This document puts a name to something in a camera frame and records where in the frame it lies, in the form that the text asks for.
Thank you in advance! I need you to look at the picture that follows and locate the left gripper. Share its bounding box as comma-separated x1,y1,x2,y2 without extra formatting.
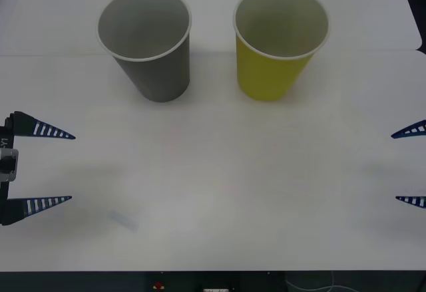
0,110,77,227

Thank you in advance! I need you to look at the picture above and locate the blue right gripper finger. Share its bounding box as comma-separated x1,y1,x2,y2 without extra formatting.
395,196,426,210
390,119,426,140

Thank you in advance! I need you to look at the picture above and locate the grey plastic waste bin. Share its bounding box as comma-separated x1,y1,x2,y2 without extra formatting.
97,0,193,103

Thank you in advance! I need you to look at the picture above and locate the yellow-green plastic waste bin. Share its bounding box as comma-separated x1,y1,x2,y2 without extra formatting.
232,0,330,102

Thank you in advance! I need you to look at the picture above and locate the thin white cable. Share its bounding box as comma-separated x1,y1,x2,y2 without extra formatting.
285,271,335,291

